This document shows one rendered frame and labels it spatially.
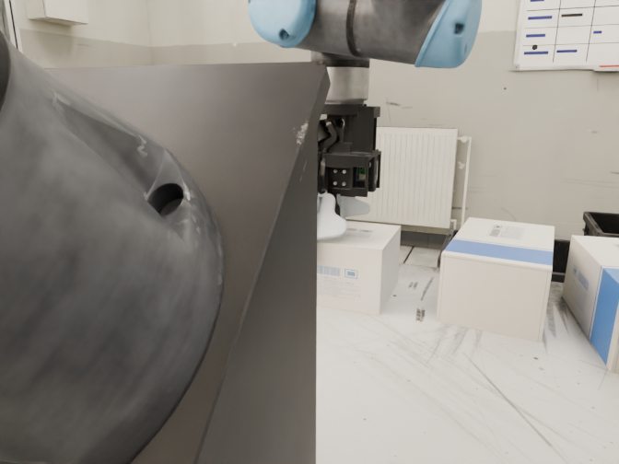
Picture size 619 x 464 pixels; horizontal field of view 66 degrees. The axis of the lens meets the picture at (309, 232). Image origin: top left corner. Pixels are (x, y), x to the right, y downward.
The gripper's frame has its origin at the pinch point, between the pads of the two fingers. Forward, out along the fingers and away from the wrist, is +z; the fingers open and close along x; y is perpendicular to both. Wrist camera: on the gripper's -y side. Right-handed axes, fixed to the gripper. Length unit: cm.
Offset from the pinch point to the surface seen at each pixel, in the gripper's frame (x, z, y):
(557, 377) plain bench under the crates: -13.1, 6.1, 30.0
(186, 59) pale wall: 250, -45, -196
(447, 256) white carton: -5.0, -2.6, 17.7
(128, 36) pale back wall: 227, -59, -227
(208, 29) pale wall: 250, -64, -176
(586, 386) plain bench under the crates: -13.8, 6.1, 32.4
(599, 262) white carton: -1.9, -2.9, 34.0
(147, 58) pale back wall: 246, -46, -226
